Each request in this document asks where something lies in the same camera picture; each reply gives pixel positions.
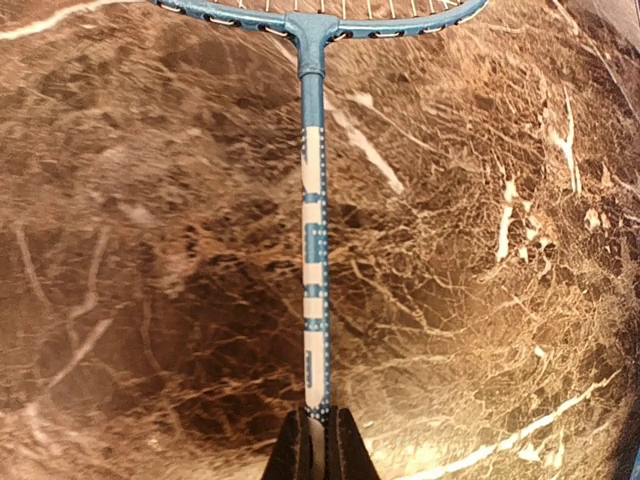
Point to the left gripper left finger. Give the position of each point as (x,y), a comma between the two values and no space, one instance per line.
(291,456)

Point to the blue badminton racket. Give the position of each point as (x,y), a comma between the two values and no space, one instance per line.
(312,26)

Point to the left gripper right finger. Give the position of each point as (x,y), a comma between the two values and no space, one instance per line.
(346,455)

